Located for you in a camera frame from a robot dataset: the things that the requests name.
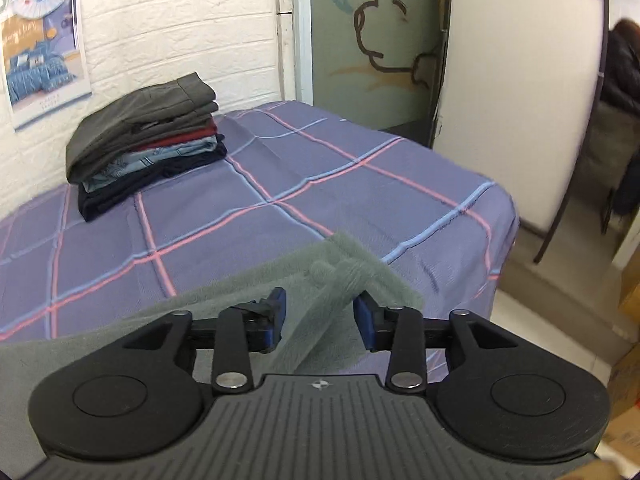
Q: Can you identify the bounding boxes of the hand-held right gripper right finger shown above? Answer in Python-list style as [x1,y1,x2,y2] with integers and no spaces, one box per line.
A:
[352,294,521,393]

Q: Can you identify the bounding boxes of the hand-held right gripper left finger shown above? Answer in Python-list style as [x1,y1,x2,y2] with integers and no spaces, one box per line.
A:
[122,287,288,393]

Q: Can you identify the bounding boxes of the grey-green fleece pants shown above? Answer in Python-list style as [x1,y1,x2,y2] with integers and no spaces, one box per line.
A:
[0,230,427,467]

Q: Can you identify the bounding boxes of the folded dark grey pants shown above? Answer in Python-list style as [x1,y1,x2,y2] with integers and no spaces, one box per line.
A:
[66,72,220,185]

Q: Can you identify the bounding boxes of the purple plaid bed sheet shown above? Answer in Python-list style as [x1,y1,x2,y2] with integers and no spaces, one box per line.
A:
[0,100,519,376]

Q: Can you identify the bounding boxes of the folded red garment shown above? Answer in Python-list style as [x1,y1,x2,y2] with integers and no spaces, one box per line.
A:
[132,127,218,153]

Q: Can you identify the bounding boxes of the folded light blue jeans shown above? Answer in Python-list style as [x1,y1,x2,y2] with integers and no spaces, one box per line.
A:
[82,134,226,193]

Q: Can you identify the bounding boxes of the cardboard box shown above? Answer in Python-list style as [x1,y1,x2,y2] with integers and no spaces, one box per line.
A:
[602,280,640,453]

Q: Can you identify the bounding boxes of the green panel with cartoon drawing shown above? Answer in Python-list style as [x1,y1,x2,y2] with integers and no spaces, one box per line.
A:
[310,0,447,133]

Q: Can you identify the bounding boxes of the white board with black frame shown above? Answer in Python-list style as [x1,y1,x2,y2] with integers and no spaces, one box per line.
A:
[431,0,612,264]

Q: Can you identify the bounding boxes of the bedding wall poster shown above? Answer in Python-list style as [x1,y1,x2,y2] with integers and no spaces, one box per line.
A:
[0,0,94,132]

